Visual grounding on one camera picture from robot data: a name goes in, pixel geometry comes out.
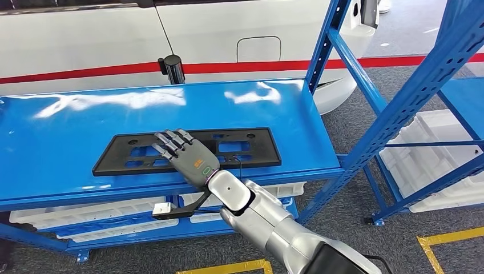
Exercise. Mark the yellow floor tape square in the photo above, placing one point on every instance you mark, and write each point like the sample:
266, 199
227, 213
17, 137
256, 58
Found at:
450, 236
227, 267

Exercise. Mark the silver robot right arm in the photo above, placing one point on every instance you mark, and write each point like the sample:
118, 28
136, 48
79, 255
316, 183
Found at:
280, 230

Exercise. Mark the black barrier post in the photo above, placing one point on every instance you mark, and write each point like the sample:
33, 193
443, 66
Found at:
174, 70

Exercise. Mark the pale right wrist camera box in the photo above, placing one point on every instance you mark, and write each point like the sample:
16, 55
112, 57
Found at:
164, 210

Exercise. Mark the white car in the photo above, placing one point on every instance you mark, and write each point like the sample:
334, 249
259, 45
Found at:
94, 38

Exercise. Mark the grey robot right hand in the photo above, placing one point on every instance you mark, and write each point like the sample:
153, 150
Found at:
196, 162

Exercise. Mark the blue metal shelf rack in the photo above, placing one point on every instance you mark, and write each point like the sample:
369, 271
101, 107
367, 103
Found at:
465, 98
113, 113

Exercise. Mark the black plastic frame part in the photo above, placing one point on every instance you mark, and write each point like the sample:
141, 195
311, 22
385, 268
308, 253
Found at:
113, 162

